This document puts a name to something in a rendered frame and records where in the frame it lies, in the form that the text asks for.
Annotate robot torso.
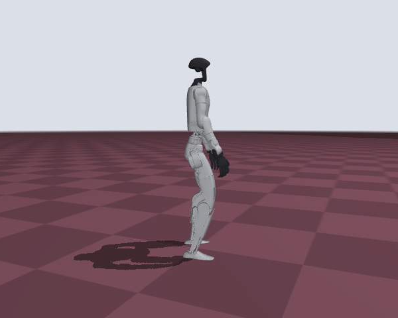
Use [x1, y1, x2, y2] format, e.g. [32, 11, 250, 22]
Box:
[184, 83, 210, 160]

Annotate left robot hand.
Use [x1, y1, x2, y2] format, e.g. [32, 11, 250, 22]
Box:
[207, 150, 218, 170]

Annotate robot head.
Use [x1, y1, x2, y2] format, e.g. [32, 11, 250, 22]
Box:
[188, 58, 210, 86]

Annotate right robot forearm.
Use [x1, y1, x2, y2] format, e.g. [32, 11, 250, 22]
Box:
[202, 117, 222, 155]

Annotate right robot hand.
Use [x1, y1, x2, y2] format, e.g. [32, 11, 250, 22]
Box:
[212, 149, 229, 178]

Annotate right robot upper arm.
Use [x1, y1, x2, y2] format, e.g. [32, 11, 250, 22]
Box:
[193, 87, 207, 129]

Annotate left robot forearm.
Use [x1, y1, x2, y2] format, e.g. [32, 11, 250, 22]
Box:
[198, 131, 210, 151]

